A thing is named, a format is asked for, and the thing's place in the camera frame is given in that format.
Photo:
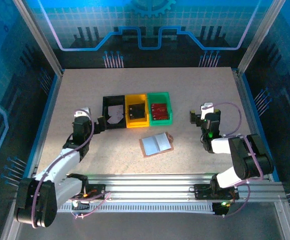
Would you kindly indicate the yellow plastic bin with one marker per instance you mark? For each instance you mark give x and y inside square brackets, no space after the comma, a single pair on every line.
[137,99]

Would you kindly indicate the pink brown card holder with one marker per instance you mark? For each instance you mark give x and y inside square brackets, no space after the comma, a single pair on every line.
[154,145]

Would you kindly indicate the aluminium frame post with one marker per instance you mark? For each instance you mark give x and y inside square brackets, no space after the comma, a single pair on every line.
[39,37]
[259,37]

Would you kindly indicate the aluminium side rail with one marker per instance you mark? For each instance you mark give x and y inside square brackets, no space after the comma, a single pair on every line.
[45,125]
[250,112]

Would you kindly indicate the red credit card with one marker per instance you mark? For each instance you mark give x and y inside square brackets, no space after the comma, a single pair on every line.
[157,106]
[161,116]

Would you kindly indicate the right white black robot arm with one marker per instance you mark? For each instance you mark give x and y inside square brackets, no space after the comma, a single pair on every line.
[250,155]

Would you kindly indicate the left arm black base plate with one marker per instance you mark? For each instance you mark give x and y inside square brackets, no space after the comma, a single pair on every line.
[98,191]

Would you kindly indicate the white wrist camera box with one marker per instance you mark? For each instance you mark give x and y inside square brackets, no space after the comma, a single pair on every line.
[207,107]
[83,111]

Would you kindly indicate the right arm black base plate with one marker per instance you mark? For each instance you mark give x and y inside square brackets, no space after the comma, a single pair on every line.
[199,191]

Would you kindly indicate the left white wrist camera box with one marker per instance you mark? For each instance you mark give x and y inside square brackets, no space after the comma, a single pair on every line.
[83,111]

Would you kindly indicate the green plastic bin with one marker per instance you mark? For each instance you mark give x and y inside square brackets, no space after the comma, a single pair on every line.
[159,97]

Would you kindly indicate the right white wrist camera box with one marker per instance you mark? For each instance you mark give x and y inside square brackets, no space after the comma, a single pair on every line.
[207,107]

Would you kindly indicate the black plastic bin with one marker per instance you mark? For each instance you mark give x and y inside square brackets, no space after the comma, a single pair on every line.
[117,100]

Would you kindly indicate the aluminium mounting rail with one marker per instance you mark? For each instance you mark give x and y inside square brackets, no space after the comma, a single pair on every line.
[147,187]

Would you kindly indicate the black credit card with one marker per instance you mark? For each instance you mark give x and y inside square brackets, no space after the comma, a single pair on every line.
[136,107]
[137,115]

